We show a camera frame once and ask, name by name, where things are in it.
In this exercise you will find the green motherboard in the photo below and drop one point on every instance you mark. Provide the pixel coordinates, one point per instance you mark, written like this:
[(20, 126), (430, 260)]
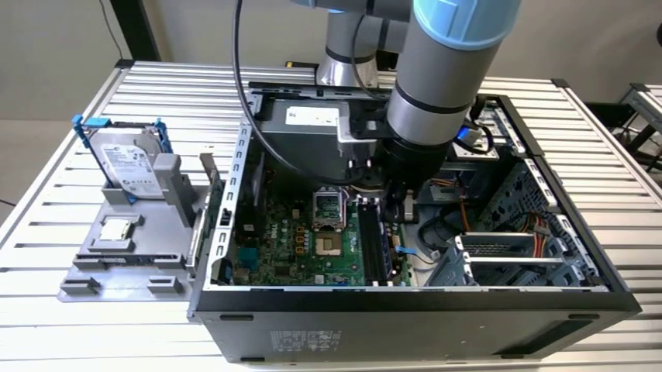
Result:
[(289, 248)]

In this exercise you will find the thin locking lever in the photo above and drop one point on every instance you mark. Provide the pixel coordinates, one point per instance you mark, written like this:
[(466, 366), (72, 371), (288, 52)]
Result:
[(344, 211)]

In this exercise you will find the black vertical post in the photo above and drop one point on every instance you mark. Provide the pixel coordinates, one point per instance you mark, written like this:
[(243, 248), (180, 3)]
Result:
[(136, 31)]

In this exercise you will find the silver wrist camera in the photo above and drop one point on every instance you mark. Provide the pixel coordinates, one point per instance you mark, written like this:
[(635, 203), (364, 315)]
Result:
[(356, 150)]

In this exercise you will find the CPU socket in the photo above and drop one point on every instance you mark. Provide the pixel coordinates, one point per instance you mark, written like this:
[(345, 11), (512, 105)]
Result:
[(328, 244)]

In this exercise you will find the metal drive cage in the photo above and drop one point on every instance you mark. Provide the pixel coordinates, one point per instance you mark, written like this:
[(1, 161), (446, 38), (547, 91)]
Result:
[(439, 193)]

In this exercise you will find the silver hard disk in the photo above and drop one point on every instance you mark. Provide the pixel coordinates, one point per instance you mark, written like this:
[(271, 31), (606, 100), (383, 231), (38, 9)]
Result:
[(124, 162)]

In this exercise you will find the black RAM slot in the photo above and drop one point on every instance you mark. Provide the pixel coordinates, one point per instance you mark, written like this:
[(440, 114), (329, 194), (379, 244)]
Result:
[(367, 240), (377, 252)]

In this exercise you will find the metal slat side table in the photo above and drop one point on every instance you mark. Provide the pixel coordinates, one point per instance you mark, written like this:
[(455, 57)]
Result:
[(643, 97)]

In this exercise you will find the black PC case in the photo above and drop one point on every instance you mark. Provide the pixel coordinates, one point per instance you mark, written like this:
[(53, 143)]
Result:
[(361, 329)]

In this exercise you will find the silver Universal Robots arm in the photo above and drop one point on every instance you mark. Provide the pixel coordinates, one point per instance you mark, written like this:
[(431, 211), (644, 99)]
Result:
[(444, 77)]

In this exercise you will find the blue disk carrier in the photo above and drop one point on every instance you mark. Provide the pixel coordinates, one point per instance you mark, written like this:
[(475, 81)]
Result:
[(95, 122)]

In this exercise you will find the grey power supply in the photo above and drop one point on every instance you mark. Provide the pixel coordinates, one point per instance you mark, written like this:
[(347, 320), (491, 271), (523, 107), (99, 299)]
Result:
[(304, 128)]

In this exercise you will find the metal disk bay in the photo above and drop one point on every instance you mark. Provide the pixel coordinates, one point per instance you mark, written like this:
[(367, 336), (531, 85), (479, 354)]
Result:
[(496, 240)]

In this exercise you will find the silver CPU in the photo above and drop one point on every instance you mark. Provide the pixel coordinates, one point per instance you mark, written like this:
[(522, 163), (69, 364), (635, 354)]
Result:
[(115, 230)]

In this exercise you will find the yellow black connector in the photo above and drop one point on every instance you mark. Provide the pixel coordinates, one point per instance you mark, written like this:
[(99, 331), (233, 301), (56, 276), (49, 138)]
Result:
[(291, 64)]

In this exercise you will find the grey parts rack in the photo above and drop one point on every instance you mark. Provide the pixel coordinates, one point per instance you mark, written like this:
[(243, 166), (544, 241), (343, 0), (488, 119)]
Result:
[(155, 217)]

